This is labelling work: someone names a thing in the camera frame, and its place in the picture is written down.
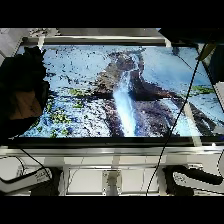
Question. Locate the black garment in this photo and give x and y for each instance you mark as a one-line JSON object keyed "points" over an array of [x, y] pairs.
{"points": [[23, 71]]}

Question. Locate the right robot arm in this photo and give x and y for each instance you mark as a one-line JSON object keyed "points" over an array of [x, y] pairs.
{"points": [[196, 175]]}

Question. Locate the brown garment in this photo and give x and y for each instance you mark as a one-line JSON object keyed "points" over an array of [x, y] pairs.
{"points": [[25, 105]]}

